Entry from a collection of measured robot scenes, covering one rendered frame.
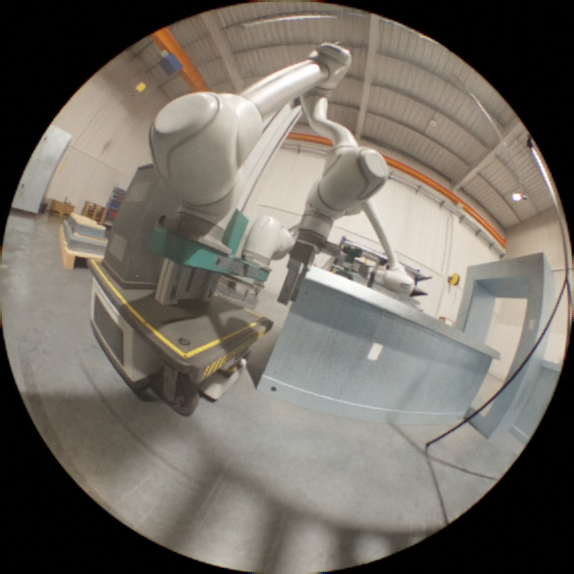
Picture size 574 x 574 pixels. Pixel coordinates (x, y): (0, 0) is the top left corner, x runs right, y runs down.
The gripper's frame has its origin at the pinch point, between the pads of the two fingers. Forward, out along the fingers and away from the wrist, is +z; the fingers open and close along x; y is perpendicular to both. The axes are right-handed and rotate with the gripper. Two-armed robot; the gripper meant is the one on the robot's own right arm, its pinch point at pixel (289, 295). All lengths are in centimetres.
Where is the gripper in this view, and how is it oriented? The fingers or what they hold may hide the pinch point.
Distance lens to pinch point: 46.9
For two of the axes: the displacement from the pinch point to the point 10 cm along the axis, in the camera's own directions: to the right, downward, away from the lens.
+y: -9.2, -3.5, 1.8
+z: -3.5, 9.4, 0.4
